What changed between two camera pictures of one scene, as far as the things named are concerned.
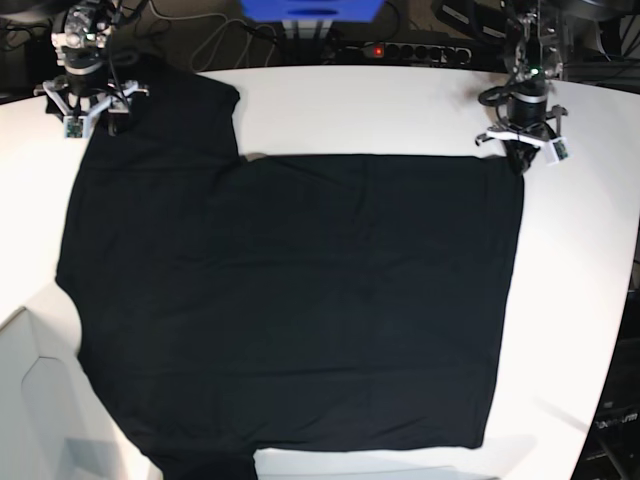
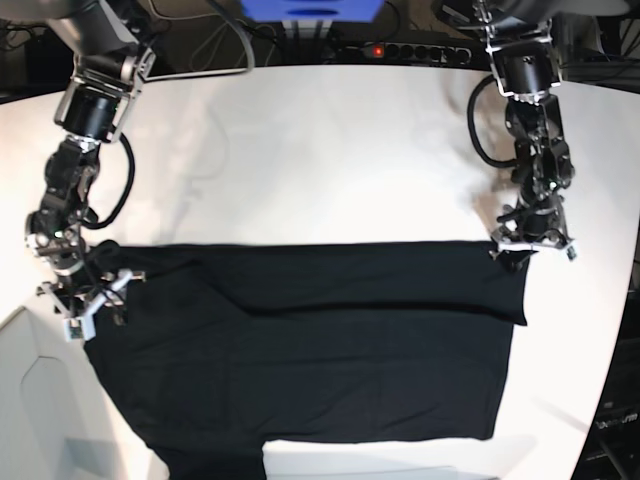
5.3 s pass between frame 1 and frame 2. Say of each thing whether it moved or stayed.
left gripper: moved
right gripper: moved
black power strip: stayed
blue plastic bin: stayed
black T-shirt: moved
